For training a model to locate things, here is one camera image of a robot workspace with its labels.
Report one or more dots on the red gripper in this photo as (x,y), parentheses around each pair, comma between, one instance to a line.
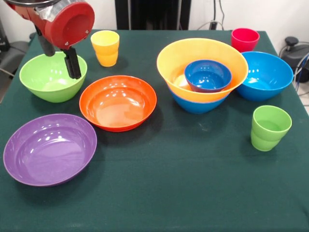
(70,26)

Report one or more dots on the orange-red shallow bowl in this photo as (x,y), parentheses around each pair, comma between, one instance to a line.
(118,106)

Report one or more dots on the large yellow-orange bowl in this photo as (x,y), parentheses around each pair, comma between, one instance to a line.
(173,60)

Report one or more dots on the small dark blue bowl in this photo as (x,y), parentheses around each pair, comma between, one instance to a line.
(207,77)

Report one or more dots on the green bowl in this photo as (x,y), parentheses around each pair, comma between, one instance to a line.
(48,83)

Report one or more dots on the yellow cup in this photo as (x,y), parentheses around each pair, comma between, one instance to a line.
(105,55)

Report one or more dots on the grey office chair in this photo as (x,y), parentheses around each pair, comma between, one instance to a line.
(14,53)

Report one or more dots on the purple bowl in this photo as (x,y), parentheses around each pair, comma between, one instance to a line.
(48,152)

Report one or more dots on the light blue bowl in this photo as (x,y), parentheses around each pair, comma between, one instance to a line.
(200,106)
(268,72)

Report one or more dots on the dark green tablecloth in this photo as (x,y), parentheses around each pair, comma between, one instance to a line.
(144,205)

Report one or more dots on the red cup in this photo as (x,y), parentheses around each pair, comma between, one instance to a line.
(243,39)

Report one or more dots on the green cup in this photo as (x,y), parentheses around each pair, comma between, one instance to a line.
(268,137)

